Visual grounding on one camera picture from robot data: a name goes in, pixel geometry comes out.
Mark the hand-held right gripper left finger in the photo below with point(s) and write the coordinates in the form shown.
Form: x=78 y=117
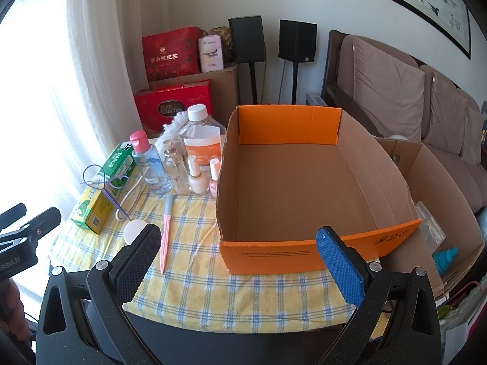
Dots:
x=135 y=262

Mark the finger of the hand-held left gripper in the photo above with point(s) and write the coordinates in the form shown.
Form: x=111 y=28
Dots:
x=42 y=224
x=13 y=216

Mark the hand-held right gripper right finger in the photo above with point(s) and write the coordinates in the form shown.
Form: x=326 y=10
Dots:
x=338 y=262

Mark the white round disc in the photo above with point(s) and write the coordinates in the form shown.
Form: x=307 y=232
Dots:
x=133 y=231

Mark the pink clear pen tool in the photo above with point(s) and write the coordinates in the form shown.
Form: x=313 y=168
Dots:
x=166 y=235

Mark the green toothpaste box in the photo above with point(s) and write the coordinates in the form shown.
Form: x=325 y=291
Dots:
x=95 y=205

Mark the white shoehorn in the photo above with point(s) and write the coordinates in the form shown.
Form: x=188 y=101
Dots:
x=131 y=197

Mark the orange cardboard box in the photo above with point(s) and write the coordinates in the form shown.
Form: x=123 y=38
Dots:
x=304 y=197

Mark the clear bottle with pink cap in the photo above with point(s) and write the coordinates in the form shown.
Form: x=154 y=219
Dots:
x=152 y=167

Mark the white nail polish bottle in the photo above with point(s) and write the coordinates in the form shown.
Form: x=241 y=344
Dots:
x=197 y=182

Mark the glass perfume bottle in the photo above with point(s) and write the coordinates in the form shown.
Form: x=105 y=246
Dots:
x=175 y=163

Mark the pink nail polish bottle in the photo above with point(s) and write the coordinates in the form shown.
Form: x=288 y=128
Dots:
x=214 y=171

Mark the large clear bottle orange label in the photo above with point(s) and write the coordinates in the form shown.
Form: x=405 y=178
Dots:
x=201 y=140

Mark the white fluffy duster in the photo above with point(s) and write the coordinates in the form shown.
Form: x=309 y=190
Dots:
x=173 y=127

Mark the person's left hand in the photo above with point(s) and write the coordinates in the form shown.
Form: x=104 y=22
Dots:
x=13 y=308

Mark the clear plastic packaging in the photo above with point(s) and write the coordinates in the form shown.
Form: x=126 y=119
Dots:
x=430 y=228

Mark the yellow checkered tablecloth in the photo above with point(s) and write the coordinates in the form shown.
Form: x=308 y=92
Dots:
x=228 y=296

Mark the teal folding funnel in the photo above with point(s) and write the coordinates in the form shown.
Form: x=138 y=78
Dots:
x=447 y=260

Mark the open brown cardboard box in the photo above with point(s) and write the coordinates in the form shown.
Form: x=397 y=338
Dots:
x=437 y=182

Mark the white round device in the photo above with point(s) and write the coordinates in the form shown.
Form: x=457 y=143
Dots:
x=398 y=137

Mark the brown sofa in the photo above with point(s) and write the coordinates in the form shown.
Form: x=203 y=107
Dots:
x=449 y=167

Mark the red chocolate box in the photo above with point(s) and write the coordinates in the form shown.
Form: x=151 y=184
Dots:
x=167 y=106

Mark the white sheer curtain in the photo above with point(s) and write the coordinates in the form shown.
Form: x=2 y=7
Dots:
x=76 y=64

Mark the blue white carton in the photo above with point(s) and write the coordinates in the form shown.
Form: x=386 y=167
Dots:
x=315 y=99

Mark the large beige sofa cushion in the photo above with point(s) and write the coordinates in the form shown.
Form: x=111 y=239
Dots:
x=384 y=87

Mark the medium beige sofa cushion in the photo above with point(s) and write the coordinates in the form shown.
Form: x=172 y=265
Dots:
x=445 y=114

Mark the black speaker stand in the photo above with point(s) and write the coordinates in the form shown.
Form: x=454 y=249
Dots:
x=295 y=83
x=252 y=83

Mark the small beige sofa cushion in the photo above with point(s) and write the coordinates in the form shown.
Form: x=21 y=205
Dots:
x=473 y=137

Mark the closed brown cardboard box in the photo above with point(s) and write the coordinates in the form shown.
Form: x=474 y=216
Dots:
x=224 y=91

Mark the red tea gift bag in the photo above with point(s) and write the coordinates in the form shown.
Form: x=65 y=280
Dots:
x=171 y=55

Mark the black speaker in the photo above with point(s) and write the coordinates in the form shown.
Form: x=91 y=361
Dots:
x=247 y=40
x=297 y=41

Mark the gold wrapped item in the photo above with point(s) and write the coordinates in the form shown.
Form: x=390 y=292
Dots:
x=224 y=42

